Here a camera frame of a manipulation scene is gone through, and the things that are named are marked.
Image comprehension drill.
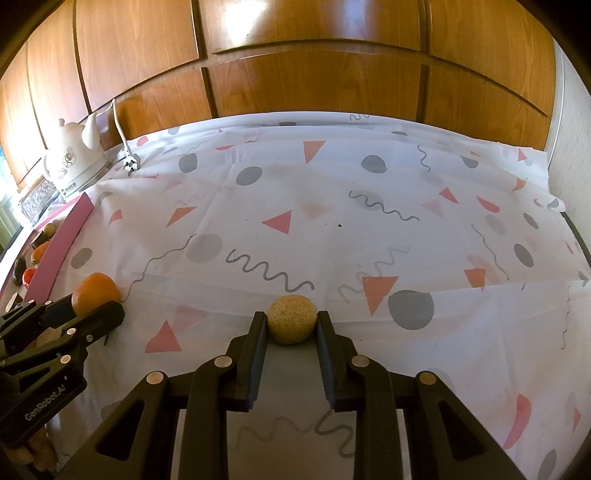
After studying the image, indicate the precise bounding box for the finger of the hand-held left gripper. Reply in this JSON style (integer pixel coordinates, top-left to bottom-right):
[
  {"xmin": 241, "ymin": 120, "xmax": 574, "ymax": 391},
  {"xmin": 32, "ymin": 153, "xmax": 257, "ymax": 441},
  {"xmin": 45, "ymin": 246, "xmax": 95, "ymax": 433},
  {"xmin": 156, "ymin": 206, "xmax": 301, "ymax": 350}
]
[
  {"xmin": 0, "ymin": 296, "xmax": 75, "ymax": 352},
  {"xmin": 0, "ymin": 301, "xmax": 126, "ymax": 370}
]

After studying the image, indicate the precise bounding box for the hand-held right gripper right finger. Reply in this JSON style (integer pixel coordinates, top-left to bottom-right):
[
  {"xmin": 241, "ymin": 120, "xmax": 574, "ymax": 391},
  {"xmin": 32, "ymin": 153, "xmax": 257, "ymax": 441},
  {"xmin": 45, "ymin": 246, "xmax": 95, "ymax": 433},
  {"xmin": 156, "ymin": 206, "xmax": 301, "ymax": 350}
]
[{"xmin": 316, "ymin": 310, "xmax": 527, "ymax": 480}]

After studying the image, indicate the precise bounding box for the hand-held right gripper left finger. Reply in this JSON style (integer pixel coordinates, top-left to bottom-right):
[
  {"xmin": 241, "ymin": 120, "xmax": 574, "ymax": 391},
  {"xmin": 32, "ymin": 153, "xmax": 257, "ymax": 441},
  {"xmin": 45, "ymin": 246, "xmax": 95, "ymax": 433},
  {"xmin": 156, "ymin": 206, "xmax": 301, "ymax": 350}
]
[{"xmin": 55, "ymin": 310, "xmax": 269, "ymax": 480}]

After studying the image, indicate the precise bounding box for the orange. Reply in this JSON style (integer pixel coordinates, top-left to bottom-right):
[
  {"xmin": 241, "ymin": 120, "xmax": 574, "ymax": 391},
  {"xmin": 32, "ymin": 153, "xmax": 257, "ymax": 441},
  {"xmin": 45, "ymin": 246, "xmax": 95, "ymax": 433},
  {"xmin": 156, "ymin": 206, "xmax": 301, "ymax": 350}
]
[{"xmin": 71, "ymin": 272, "xmax": 122, "ymax": 317}]

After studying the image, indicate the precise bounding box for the tan round ball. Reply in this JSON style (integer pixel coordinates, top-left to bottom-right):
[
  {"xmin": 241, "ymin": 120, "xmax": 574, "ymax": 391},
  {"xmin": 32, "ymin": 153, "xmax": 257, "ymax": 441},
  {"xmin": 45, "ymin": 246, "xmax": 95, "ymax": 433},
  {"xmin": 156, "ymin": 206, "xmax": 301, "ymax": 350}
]
[{"xmin": 268, "ymin": 295, "xmax": 318, "ymax": 345}]

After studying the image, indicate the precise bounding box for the white box with pink rim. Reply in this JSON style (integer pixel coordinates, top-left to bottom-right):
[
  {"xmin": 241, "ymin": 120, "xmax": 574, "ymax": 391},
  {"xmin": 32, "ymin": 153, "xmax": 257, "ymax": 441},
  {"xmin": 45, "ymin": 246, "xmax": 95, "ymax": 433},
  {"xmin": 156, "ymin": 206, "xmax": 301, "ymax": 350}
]
[{"xmin": 0, "ymin": 193, "xmax": 93, "ymax": 305}]

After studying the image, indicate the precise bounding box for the person's left hand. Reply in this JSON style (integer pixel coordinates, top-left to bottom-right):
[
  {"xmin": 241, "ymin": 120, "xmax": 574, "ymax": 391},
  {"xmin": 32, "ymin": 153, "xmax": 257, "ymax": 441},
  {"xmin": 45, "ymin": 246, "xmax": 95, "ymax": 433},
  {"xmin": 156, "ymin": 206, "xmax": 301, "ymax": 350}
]
[{"xmin": 7, "ymin": 427, "xmax": 58, "ymax": 472}]

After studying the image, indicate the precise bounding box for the wooden framed window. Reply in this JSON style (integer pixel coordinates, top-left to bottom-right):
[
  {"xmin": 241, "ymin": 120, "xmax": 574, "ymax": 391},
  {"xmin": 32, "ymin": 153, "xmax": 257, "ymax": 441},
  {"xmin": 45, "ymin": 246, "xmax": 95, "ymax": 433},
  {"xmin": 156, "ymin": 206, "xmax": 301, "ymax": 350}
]
[{"xmin": 0, "ymin": 143, "xmax": 21, "ymax": 252}]

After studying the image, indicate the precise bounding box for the textured glass dish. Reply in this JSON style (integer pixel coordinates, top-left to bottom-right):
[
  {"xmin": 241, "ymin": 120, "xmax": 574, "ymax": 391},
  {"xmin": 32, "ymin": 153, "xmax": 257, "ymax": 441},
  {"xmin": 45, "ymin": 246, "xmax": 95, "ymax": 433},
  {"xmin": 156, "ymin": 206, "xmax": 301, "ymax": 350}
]
[{"xmin": 18, "ymin": 178, "xmax": 63, "ymax": 227}]

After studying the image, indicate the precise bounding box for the white ceramic electric kettle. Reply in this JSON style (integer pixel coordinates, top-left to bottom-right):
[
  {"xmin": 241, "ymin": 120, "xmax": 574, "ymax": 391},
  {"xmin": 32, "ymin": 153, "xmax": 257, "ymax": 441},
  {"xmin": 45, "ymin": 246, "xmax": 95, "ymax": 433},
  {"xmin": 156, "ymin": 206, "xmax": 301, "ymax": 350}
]
[{"xmin": 42, "ymin": 112, "xmax": 112, "ymax": 200}]

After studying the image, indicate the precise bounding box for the white patterned tablecloth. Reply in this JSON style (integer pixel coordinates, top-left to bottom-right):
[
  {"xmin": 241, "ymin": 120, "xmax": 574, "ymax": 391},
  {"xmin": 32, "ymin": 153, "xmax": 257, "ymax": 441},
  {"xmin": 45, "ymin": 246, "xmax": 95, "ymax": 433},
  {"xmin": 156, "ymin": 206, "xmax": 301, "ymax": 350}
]
[{"xmin": 44, "ymin": 110, "xmax": 591, "ymax": 480}]

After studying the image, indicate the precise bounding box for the wooden wardrobe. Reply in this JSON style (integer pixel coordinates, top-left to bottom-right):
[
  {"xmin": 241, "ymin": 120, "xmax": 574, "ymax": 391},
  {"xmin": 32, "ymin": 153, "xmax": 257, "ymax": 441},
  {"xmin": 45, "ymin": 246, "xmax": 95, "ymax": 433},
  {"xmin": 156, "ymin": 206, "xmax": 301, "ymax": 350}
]
[{"xmin": 0, "ymin": 0, "xmax": 566, "ymax": 195}]

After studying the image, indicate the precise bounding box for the white power cord plug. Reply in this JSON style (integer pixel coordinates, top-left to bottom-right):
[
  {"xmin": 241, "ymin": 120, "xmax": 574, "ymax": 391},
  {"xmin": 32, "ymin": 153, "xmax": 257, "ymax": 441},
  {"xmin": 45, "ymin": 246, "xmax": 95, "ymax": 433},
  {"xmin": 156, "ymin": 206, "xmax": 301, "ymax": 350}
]
[{"xmin": 95, "ymin": 99, "xmax": 141, "ymax": 176}]

